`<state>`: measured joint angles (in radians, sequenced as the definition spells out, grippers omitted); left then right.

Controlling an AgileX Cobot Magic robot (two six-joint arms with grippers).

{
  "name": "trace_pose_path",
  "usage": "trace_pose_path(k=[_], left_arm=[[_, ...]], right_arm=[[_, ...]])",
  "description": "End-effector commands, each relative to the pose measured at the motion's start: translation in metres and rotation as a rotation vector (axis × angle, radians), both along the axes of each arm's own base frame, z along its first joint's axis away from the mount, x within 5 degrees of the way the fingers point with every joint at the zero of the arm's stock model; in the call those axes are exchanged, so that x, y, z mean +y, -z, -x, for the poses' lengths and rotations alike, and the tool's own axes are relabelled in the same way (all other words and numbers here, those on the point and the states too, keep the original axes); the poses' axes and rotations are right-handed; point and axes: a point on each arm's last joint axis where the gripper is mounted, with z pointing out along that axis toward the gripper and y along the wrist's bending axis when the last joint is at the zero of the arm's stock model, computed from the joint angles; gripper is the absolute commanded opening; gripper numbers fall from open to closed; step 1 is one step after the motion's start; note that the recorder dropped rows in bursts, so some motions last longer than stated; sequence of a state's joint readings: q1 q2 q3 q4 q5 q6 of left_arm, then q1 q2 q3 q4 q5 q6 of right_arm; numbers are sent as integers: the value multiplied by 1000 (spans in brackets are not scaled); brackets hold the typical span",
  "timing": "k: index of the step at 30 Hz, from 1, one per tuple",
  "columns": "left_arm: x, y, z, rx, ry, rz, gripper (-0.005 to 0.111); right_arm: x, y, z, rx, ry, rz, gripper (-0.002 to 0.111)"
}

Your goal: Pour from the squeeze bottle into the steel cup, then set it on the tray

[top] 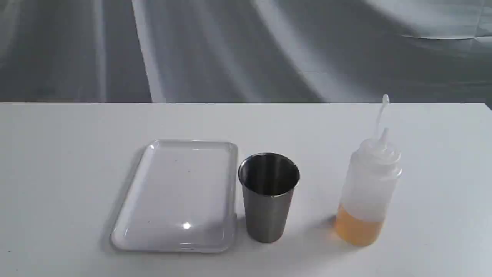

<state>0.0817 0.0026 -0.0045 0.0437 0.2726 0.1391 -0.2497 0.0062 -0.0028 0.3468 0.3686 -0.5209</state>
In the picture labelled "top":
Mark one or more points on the grey backdrop cloth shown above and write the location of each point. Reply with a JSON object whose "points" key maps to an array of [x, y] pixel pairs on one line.
{"points": [[241, 51]]}

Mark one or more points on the translucent squeeze bottle amber liquid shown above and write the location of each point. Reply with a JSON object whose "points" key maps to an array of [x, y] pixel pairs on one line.
{"points": [[373, 174]]}

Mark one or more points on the clear plastic tray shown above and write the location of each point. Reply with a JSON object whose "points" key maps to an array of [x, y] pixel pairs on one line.
{"points": [[181, 199]]}

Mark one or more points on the stainless steel cup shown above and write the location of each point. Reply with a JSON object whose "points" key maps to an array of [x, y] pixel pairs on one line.
{"points": [[268, 181]]}

